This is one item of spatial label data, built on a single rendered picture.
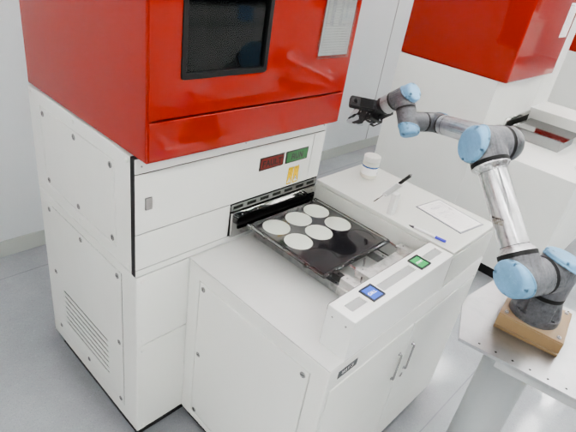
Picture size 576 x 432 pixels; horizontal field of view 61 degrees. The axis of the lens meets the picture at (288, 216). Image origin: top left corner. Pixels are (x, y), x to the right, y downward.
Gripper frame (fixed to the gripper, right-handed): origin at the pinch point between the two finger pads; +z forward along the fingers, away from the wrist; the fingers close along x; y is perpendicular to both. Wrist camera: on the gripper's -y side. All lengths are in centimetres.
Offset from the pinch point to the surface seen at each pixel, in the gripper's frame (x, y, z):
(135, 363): -112, -56, 28
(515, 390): -100, 46, -50
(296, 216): -51, -20, -3
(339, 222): -50, -5, -11
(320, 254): -68, -20, -20
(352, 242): -59, -6, -20
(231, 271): -78, -43, -4
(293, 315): -90, -30, -25
